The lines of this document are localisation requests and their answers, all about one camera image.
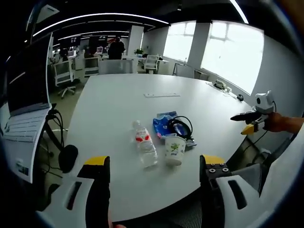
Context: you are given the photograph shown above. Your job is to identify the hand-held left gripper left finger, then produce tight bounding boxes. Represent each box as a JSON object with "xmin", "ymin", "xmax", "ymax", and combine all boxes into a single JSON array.
[{"xmin": 35, "ymin": 156, "xmax": 111, "ymax": 228}]

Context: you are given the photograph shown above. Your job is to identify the white power strip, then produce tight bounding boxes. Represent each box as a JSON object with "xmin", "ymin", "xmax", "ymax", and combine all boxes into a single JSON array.
[{"xmin": 205, "ymin": 79, "xmax": 232, "ymax": 92}]

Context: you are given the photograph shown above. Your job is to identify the white table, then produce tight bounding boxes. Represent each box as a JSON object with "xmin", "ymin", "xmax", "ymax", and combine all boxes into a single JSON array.
[{"xmin": 63, "ymin": 73, "xmax": 256, "ymax": 223}]

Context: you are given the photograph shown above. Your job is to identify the black round object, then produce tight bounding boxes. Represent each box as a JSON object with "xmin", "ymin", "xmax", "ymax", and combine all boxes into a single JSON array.
[{"xmin": 58, "ymin": 144, "xmax": 79, "ymax": 173}]

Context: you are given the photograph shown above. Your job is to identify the white cable cover plate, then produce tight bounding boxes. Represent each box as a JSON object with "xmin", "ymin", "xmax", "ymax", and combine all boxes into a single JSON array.
[{"xmin": 143, "ymin": 93, "xmax": 181, "ymax": 98}]

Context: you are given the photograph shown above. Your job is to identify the clear plastic water bottle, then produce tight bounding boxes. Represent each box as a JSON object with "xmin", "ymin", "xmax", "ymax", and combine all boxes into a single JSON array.
[{"xmin": 132, "ymin": 120, "xmax": 159, "ymax": 169}]

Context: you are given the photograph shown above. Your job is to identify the white mesh office chair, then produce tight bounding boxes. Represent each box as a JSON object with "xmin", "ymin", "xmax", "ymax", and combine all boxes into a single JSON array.
[
  {"xmin": 53, "ymin": 59, "xmax": 78, "ymax": 99},
  {"xmin": 143, "ymin": 54, "xmax": 159, "ymax": 74}
]

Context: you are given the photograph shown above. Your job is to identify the grey chair backrest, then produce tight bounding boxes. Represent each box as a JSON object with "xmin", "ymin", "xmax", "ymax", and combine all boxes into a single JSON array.
[{"xmin": 98, "ymin": 59, "xmax": 138, "ymax": 76}]

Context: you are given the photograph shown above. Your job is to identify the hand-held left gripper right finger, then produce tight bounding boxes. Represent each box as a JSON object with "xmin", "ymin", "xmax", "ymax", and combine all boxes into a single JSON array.
[{"xmin": 199, "ymin": 154, "xmax": 277, "ymax": 228}]

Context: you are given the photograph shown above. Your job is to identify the person's right hand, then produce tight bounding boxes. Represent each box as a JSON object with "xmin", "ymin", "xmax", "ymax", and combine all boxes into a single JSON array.
[{"xmin": 262, "ymin": 111, "xmax": 287, "ymax": 133}]

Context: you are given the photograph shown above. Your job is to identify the grey office chair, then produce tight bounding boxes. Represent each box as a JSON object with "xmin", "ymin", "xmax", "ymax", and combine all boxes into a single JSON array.
[{"xmin": 229, "ymin": 136, "xmax": 304, "ymax": 198}]

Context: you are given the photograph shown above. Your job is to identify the blue snack packet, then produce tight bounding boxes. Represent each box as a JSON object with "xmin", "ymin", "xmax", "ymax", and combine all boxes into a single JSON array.
[{"xmin": 152, "ymin": 111, "xmax": 198, "ymax": 152}]

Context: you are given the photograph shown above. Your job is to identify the open laptop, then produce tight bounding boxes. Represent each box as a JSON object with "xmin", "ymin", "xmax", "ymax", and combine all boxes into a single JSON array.
[{"xmin": 2, "ymin": 30, "xmax": 53, "ymax": 143}]

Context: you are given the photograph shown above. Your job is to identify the white paper cup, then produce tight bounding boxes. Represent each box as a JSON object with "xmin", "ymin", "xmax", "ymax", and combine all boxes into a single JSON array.
[{"xmin": 164, "ymin": 135, "xmax": 187, "ymax": 166}]

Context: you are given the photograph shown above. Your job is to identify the black cable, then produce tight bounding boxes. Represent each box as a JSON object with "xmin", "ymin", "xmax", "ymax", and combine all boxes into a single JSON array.
[{"xmin": 167, "ymin": 115, "xmax": 195, "ymax": 141}]

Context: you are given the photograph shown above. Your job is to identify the black hanging cables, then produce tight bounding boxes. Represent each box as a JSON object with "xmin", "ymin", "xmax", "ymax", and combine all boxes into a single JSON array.
[{"xmin": 45, "ymin": 103, "xmax": 66, "ymax": 152}]

